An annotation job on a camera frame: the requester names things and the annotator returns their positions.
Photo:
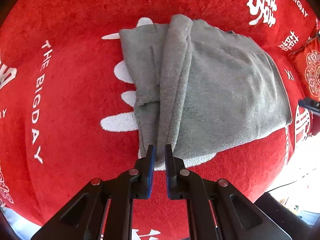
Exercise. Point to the red embroidered cushion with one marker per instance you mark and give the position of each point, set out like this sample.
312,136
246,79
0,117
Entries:
306,64

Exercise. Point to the red blanket white lettering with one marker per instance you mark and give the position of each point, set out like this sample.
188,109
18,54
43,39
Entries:
67,102

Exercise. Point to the grey fleece garment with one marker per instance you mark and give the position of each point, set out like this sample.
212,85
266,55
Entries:
200,89

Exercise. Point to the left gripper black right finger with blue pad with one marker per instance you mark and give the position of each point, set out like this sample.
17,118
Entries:
216,209

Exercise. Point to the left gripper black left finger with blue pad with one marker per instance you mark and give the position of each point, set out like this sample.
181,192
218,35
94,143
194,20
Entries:
103,209

